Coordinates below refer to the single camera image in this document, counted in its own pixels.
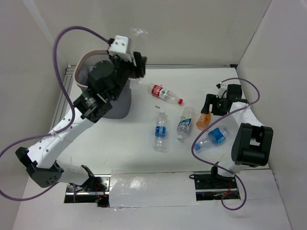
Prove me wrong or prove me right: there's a crushed bottle blue label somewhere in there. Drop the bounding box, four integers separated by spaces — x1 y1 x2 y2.
194 126 230 152

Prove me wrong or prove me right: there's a clear bottle red label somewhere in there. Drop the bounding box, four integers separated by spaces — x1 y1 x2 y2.
147 83 183 105

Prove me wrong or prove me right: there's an aluminium frame rail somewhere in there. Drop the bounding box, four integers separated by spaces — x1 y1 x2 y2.
50 66 76 130

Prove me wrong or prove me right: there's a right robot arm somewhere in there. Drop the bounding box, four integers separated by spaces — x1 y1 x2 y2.
201 83 273 188

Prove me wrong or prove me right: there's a small clear bottle white cap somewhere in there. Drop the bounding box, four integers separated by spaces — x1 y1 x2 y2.
130 28 148 39

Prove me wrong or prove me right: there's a clear bottle green blue label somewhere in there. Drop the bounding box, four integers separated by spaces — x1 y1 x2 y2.
177 107 195 141

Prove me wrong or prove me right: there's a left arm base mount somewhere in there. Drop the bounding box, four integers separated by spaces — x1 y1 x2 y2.
64 174 111 207

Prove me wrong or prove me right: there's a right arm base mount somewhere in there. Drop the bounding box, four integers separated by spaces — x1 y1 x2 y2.
189 173 240 201

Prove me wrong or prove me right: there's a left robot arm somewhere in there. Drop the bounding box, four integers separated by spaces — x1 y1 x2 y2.
15 52 147 191

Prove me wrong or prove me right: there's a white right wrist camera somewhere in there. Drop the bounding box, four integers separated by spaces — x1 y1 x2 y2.
216 83 227 98

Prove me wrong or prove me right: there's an orange juice bottle gold cap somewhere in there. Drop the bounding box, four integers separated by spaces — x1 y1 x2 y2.
196 112 211 130

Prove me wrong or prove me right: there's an upright clear bottle blue label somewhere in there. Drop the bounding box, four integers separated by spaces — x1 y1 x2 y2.
153 111 167 152

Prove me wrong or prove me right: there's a grey mesh waste bin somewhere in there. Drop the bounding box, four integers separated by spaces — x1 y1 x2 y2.
73 50 132 119

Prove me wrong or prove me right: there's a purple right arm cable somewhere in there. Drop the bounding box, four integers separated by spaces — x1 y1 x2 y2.
191 78 261 211

